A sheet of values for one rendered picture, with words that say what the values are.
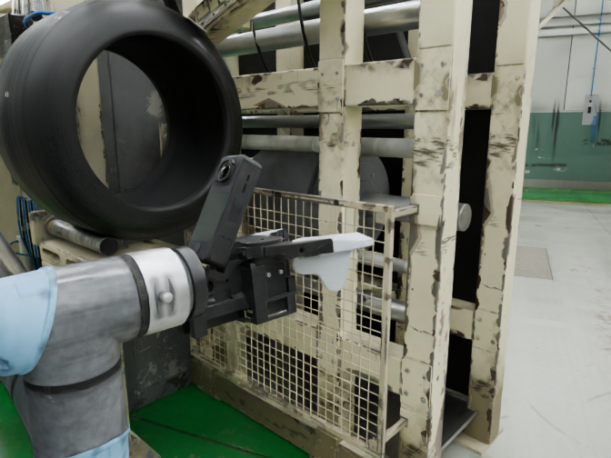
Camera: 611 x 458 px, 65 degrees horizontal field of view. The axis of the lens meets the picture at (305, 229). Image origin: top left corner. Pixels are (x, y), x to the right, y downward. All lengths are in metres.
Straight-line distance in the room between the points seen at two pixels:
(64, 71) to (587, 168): 9.69
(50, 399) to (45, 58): 0.86
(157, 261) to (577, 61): 10.06
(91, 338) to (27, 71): 0.84
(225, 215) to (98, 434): 0.21
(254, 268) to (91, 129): 1.20
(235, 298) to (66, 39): 0.82
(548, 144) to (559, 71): 1.31
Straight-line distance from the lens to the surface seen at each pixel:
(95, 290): 0.41
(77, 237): 1.36
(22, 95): 1.18
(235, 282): 0.49
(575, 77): 10.30
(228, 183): 0.47
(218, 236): 0.46
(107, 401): 0.45
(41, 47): 1.19
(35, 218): 1.55
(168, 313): 0.44
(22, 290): 0.41
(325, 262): 0.50
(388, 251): 1.18
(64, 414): 0.44
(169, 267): 0.43
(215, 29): 1.63
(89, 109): 1.61
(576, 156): 10.23
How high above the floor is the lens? 1.19
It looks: 12 degrees down
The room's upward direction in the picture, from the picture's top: straight up
